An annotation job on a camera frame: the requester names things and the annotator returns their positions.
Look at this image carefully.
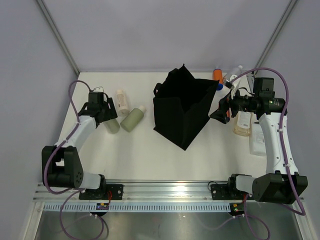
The cream bottle with label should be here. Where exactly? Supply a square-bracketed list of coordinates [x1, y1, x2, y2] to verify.
[115, 89, 130, 117]

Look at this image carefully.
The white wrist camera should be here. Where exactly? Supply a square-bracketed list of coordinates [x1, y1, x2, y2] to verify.
[93, 86, 104, 92]
[223, 74, 241, 99]

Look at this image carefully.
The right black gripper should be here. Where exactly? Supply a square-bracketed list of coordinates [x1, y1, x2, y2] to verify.
[210, 85, 258, 124]

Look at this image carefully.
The right aluminium frame post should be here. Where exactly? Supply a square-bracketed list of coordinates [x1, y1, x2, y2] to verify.
[254, 0, 300, 68]

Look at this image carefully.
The amber liquid soap bottle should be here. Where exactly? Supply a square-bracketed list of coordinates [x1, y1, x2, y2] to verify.
[233, 111, 252, 137]

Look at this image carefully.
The aluminium rail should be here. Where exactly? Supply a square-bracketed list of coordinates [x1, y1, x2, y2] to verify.
[32, 181, 305, 203]

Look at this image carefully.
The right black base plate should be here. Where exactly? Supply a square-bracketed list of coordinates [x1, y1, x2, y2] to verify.
[209, 183, 248, 201]

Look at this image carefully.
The orange bottle at back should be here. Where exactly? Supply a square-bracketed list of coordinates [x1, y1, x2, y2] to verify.
[212, 68, 223, 84]

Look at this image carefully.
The aluminium frame post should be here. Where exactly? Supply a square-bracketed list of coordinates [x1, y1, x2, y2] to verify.
[34, 0, 81, 77]
[254, 0, 300, 68]

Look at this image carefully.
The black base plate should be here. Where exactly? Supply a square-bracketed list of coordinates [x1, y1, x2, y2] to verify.
[78, 184, 124, 201]
[209, 183, 248, 201]

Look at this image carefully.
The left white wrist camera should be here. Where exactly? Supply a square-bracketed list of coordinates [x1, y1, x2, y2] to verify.
[93, 86, 104, 92]

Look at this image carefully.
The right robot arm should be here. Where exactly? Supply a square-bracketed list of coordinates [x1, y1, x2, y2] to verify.
[210, 77, 308, 205]

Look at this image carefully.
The white slotted cable duct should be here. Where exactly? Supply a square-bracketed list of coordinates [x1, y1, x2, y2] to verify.
[43, 202, 232, 212]

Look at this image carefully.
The white bottle at right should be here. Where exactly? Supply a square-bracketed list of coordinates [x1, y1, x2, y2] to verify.
[249, 122, 266, 157]

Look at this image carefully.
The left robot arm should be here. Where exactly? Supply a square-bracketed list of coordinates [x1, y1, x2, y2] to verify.
[41, 90, 118, 200]

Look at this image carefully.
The clear silver bottle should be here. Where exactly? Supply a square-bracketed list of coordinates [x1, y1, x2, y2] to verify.
[223, 65, 243, 85]

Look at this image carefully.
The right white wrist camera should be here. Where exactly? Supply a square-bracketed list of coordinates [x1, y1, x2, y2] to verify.
[223, 74, 241, 99]

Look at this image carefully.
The black canvas bag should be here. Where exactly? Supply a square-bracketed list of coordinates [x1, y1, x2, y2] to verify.
[153, 65, 219, 151]

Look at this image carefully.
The left aluminium frame post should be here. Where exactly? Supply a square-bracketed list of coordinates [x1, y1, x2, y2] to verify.
[34, 0, 81, 77]

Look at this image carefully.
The green bottle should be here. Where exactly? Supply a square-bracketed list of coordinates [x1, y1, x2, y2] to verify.
[120, 105, 147, 133]
[103, 118, 120, 134]

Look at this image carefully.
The orange tube blue cap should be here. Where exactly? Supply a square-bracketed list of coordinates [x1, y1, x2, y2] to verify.
[216, 83, 223, 91]

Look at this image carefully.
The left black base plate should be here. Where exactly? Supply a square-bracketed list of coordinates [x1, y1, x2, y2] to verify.
[78, 184, 124, 201]

